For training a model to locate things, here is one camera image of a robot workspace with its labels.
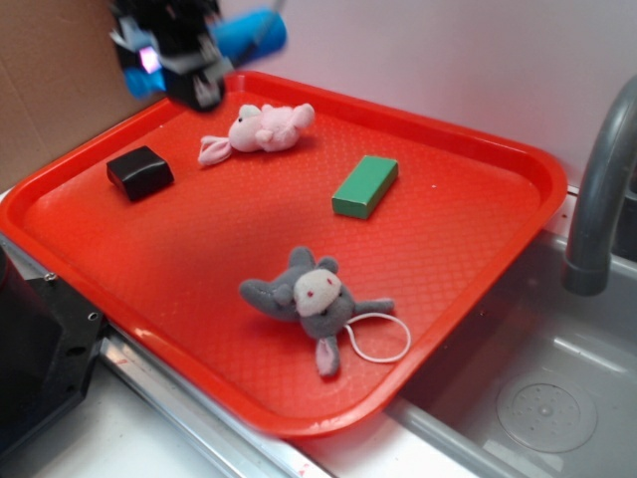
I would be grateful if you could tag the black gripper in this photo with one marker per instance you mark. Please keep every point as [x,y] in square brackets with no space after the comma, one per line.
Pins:
[170,41]

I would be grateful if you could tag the blue plastic bottle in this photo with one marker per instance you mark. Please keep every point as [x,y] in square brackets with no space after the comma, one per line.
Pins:
[246,38]

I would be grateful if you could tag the brown cardboard panel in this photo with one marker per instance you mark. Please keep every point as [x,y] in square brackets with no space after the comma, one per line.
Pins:
[61,84]

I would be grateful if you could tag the pink plush bunny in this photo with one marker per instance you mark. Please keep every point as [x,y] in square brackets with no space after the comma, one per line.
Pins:
[255,129]

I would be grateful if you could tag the dark brown square cushion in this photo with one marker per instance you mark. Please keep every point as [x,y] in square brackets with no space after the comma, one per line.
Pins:
[139,173]

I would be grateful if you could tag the green rectangular block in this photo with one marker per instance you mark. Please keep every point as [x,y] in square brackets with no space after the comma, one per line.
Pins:
[365,186]

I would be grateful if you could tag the red plastic tray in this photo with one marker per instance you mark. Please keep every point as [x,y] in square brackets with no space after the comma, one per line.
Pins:
[166,269]

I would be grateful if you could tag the grey plush donkey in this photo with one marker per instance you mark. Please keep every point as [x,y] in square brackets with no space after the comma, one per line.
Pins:
[310,293]

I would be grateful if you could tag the grey toy faucet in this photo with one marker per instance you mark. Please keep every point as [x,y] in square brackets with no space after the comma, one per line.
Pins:
[604,218]

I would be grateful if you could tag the grey toy sink basin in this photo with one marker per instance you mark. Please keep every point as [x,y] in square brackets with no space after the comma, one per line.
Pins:
[535,381]

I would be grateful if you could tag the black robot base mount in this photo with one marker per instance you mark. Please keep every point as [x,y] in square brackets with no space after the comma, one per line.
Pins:
[50,338]

